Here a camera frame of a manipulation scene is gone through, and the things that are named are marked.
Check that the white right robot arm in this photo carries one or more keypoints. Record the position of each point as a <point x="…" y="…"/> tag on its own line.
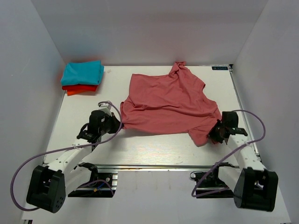
<point x="253" y="185"/>

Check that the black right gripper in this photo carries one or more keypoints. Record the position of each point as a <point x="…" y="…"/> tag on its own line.
<point x="212" y="134"/>

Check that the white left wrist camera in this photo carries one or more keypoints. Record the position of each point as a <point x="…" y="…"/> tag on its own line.
<point x="105" y="106"/>

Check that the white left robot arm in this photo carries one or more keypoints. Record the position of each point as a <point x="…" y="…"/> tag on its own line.
<point x="50" y="185"/>

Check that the folded red orange t-shirt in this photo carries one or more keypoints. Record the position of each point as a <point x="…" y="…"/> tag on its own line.
<point x="79" y="88"/>

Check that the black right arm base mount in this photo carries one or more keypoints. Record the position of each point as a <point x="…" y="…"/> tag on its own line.
<point x="212" y="186"/>

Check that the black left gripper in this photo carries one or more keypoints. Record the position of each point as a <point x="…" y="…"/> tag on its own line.
<point x="116" y="122"/>

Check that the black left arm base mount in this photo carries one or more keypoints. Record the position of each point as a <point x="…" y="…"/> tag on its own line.
<point x="101" y="184"/>

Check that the folded teal t-shirt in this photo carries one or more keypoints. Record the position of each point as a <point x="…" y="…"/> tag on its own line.
<point x="86" y="73"/>

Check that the pink red t-shirt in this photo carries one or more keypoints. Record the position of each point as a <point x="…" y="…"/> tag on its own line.
<point x="170" y="104"/>

